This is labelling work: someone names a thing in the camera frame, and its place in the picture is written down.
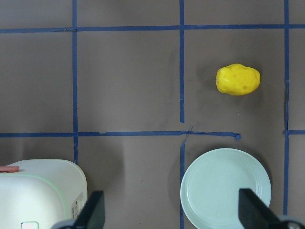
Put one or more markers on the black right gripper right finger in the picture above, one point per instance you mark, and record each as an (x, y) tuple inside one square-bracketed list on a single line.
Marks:
[(254, 214)]

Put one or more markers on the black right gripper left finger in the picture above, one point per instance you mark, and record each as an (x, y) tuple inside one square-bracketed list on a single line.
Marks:
[(92, 216)]

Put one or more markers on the cream rice cooker orange handle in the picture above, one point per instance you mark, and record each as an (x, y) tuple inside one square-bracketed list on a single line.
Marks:
[(41, 193)]

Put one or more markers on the green plate near right arm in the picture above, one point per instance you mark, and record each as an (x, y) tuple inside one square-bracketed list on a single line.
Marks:
[(210, 187)]

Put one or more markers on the yellow toy potato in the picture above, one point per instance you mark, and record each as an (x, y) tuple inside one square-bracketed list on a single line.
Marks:
[(237, 79)]

